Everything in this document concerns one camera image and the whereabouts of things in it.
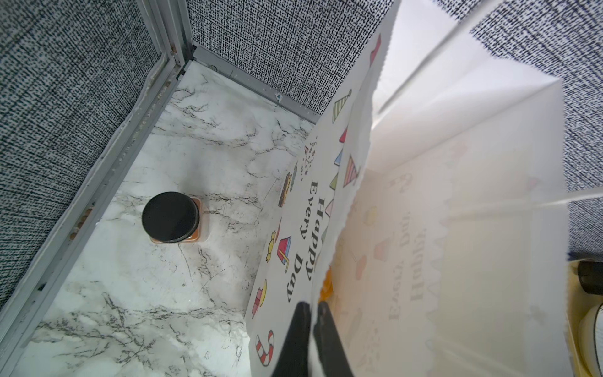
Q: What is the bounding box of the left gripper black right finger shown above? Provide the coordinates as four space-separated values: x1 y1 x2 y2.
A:
312 302 353 377

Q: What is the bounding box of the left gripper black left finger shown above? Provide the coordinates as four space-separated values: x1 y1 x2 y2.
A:
273 302 311 377

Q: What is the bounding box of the orange bread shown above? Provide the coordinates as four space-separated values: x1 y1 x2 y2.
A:
319 269 334 303

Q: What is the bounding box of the white paper gift bag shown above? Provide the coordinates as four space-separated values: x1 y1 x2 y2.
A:
247 1 573 376

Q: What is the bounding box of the spice jar with black lid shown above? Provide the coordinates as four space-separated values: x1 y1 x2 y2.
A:
141 192 202 243

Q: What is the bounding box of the yellow cutting board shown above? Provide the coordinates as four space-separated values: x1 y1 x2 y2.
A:
567 261 602 376

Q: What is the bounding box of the white bowl with patterned rim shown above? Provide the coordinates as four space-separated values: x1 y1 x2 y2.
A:
579 304 602 377

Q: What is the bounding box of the black mug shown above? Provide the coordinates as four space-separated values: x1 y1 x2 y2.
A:
577 260 603 295

